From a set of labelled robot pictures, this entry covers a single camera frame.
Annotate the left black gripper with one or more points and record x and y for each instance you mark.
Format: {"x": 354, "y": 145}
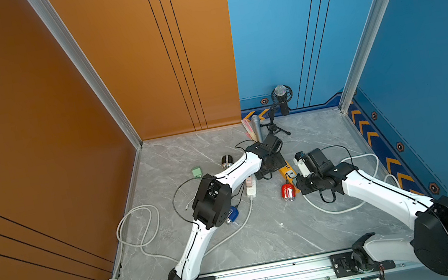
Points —
{"x": 279, "y": 162}

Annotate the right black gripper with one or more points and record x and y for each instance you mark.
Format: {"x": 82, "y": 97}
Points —
{"x": 300, "y": 183}

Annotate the yellow power strip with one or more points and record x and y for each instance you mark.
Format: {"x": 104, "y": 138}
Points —
{"x": 289, "y": 174}

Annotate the red electric shaver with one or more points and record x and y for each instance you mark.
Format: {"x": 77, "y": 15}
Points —
{"x": 288, "y": 192}

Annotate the black electric shaver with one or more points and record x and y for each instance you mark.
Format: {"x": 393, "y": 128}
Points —
{"x": 227, "y": 161}

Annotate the green USB charger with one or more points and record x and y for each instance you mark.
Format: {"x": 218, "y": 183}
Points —
{"x": 197, "y": 172}

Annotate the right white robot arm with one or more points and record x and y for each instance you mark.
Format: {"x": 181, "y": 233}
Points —
{"x": 426, "y": 217}

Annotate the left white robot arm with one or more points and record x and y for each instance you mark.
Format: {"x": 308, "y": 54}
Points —
{"x": 212, "y": 202}

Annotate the blue electric shaver lower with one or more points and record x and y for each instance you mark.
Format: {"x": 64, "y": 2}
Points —
{"x": 233, "y": 215}

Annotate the white power strip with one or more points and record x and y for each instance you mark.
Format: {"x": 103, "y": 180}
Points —
{"x": 251, "y": 186}

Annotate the grey handheld microphone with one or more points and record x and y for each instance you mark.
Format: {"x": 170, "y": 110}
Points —
{"x": 255, "y": 123}

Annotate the black microphone on tripod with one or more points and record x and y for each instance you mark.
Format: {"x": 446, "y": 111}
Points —
{"x": 280, "y": 96}

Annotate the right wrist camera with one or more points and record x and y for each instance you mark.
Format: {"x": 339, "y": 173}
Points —
{"x": 313, "y": 163}

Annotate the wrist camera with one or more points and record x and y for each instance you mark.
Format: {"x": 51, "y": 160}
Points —
{"x": 273, "y": 144}
{"x": 313, "y": 163}

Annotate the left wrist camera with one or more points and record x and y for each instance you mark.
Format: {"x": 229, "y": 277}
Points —
{"x": 273, "y": 144}

